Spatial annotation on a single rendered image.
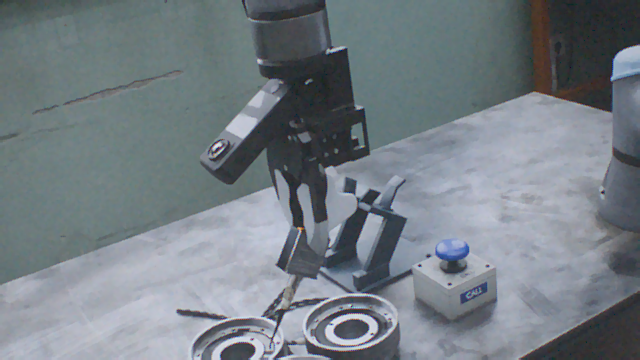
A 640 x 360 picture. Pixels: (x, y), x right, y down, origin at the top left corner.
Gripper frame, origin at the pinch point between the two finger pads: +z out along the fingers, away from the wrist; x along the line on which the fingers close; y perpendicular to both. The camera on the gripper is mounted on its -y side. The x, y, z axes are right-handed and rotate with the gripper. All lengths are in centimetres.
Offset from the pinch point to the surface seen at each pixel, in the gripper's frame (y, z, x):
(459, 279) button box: 15.1, 8.7, -6.6
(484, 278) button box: 18.0, 9.5, -7.5
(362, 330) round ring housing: 3.6, 11.8, -2.9
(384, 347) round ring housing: 2.4, 10.2, -8.9
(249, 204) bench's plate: 11.6, 13.3, 39.7
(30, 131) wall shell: -1, 25, 158
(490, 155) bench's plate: 49, 13, 24
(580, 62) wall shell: 221, 62, 147
